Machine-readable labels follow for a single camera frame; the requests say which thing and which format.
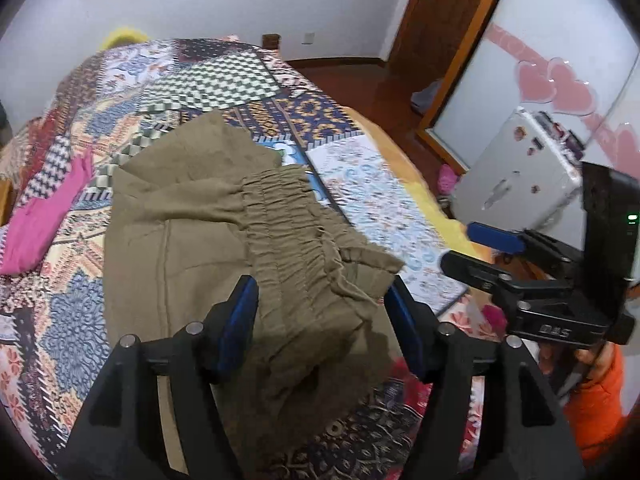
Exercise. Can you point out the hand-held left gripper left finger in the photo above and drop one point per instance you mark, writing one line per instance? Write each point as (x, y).
(240, 320)

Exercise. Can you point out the wooden door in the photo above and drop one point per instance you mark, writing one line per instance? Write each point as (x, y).
(440, 15)

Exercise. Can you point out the pink slipper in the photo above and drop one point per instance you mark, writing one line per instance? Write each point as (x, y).
(446, 180)

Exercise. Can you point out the frosted sliding wardrobe door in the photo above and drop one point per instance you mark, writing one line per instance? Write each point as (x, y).
(565, 35)

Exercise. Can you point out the wooden lap tray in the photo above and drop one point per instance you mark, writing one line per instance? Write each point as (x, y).
(4, 202)

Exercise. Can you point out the pink garment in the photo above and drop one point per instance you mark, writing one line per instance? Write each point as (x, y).
(45, 220)

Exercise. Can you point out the wooden bed post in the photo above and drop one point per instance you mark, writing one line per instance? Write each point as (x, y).
(271, 41)

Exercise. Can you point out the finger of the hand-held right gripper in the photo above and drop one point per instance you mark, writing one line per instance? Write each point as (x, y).
(475, 272)
(495, 236)

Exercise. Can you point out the patchwork printed blanket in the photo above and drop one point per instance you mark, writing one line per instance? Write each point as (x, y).
(75, 310)

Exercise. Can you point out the olive green pants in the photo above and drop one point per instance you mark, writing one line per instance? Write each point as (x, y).
(200, 220)

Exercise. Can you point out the yellow pillow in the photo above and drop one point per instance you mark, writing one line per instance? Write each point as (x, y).
(122, 37)

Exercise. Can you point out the grey cloth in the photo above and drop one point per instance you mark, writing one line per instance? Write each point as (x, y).
(426, 96)

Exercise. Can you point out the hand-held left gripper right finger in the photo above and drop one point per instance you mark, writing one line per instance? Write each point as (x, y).
(407, 332)

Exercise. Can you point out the person's right forearm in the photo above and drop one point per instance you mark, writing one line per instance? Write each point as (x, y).
(597, 405)

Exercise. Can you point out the white wall socket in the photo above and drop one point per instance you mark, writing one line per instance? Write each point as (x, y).
(308, 37)

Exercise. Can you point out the yellow bed sheet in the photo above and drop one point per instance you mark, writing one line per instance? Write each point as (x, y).
(430, 200)

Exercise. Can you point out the white suitcase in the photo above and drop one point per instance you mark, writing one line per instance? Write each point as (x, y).
(515, 180)

